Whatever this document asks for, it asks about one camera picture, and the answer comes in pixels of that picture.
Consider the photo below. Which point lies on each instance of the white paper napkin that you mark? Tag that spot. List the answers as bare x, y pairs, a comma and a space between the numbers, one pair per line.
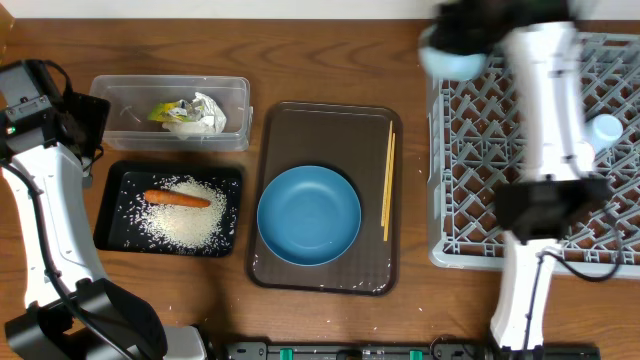
209, 119

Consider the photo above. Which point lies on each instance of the wooden chopstick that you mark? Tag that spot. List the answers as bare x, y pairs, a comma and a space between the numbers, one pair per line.
389, 189
386, 177

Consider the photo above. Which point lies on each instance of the large blue plate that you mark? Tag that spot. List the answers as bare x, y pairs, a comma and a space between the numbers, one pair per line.
309, 215

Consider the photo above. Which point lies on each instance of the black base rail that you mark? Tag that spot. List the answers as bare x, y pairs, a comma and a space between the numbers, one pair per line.
438, 350

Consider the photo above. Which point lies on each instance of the light blue small bowl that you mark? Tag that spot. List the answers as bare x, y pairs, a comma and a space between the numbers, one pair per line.
446, 66

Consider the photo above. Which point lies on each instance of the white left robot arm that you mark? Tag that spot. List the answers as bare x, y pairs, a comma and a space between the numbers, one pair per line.
73, 311

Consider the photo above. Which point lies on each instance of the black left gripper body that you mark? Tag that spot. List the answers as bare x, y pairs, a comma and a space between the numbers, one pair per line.
88, 116

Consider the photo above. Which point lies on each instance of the white cup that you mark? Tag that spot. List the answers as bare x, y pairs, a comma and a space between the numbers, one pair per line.
585, 156

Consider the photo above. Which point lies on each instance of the light blue cup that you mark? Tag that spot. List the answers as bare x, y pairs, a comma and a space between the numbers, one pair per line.
603, 131

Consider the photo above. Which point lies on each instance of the clear plastic bin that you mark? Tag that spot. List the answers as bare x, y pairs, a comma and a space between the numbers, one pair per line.
132, 98

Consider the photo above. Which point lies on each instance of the yellow foil snack wrapper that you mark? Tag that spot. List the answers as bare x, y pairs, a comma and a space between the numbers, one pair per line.
178, 111

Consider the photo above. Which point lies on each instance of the orange carrot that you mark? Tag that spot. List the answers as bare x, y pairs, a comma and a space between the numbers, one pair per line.
163, 197

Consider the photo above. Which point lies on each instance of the pile of white rice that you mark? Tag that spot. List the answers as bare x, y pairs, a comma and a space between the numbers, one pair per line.
178, 226

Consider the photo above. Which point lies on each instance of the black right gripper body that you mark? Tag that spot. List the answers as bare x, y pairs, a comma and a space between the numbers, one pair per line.
473, 30

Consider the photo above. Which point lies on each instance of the grey dishwasher rack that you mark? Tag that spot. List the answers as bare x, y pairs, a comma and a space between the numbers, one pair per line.
476, 145

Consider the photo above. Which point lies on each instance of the dark brown serving tray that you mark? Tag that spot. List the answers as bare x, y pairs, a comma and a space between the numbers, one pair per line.
351, 140

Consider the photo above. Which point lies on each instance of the black waste tray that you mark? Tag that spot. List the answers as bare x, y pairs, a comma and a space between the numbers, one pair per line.
127, 179

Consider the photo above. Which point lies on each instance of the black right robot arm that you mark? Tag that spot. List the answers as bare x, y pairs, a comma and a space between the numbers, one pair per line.
558, 186

